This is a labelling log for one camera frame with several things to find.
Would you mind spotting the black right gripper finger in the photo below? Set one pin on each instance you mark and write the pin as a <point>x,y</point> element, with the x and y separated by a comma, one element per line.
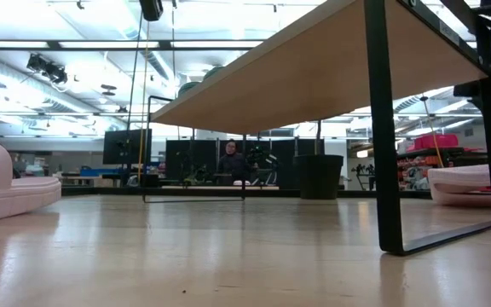
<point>467,89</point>

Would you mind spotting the wooden shelf with black legs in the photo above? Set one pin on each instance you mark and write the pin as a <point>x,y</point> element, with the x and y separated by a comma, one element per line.
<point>313,77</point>

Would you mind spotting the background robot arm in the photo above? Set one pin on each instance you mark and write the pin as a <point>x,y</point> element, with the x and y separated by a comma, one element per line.
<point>267,170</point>

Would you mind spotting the yellow slanted pole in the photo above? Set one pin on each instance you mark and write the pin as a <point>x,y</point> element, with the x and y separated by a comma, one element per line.
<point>431,130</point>

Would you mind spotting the red storage bins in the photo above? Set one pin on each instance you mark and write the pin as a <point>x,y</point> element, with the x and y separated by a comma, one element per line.
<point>435,141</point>

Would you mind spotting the black storage rack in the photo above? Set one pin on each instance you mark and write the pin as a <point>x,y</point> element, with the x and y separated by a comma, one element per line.
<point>416,170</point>

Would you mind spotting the black ceiling spotlight cluster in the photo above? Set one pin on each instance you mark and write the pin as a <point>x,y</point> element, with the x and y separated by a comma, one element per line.
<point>49,70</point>

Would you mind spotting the black background monitor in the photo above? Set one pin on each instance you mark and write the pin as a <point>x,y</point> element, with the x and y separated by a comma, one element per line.
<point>122,147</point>

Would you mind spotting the blue background table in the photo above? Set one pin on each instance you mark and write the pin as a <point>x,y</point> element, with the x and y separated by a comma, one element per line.
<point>100,171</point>

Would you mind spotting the green plant in black pot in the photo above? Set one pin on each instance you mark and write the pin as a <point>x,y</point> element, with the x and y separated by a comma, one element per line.
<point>318,175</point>

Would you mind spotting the person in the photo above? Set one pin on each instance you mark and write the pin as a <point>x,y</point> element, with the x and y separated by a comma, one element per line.
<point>233,164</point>

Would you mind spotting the black partition wall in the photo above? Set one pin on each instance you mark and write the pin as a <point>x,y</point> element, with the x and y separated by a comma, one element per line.
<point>181,158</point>

